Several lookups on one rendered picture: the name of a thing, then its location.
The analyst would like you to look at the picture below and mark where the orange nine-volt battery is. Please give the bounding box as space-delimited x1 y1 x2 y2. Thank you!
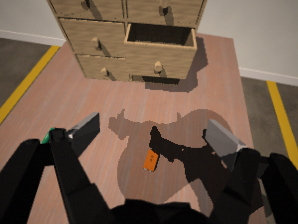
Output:
143 149 159 172

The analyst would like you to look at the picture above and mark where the small wooden chest of drawers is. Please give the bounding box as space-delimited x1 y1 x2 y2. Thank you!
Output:
47 0 207 86

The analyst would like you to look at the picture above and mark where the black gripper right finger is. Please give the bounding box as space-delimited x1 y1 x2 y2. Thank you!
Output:
205 119 298 224

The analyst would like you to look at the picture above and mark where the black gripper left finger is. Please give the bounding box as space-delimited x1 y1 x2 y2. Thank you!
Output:
0 112 121 224

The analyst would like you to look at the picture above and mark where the light wooden drawer front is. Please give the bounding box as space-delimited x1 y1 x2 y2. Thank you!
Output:
127 0 203 25
77 54 130 80
59 17 126 56
51 0 124 19
124 22 197 79

